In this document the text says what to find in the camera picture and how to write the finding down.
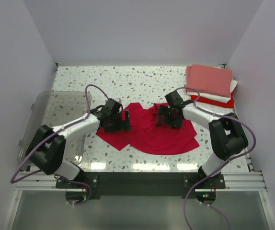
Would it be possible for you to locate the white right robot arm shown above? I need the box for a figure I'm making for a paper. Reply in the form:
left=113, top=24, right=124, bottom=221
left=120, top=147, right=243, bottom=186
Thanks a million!
left=157, top=91, right=248, bottom=188

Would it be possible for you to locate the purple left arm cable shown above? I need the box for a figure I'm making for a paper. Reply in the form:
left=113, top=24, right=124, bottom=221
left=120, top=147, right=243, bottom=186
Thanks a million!
left=10, top=84, right=109, bottom=184

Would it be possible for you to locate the folded pink t-shirt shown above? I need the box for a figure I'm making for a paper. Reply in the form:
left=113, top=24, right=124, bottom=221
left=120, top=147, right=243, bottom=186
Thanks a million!
left=186, top=64, right=233, bottom=97

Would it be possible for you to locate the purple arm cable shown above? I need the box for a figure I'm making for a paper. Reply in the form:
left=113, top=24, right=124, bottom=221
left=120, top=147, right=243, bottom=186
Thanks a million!
left=10, top=84, right=109, bottom=184
left=183, top=87, right=257, bottom=230

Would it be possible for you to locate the clear plastic bin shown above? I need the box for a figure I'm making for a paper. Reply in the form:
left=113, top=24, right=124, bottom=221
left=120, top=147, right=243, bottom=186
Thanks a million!
left=17, top=91, right=87, bottom=163

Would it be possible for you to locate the folded red t-shirt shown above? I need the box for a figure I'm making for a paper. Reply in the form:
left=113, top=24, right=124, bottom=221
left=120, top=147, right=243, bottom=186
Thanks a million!
left=197, top=92, right=234, bottom=108

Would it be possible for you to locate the crimson red t-shirt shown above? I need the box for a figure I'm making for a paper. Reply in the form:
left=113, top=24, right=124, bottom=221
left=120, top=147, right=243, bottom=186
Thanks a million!
left=96, top=103, right=199, bottom=155

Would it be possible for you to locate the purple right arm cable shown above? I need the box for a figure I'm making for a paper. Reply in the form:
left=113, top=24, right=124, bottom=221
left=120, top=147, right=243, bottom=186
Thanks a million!
left=183, top=87, right=257, bottom=230

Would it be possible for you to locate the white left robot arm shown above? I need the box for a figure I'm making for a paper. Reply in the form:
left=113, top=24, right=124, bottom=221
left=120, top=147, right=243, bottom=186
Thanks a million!
left=25, top=98, right=131, bottom=188

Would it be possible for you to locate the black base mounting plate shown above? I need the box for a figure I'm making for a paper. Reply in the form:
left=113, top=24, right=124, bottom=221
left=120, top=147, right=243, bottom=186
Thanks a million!
left=55, top=171, right=226, bottom=201

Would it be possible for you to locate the aluminium extrusion rail frame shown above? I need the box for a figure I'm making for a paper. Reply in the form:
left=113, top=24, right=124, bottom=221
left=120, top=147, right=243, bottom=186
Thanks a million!
left=3, top=62, right=275, bottom=230

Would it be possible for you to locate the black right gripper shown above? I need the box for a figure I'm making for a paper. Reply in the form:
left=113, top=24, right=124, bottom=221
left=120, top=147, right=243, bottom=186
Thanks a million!
left=157, top=104, right=182, bottom=130

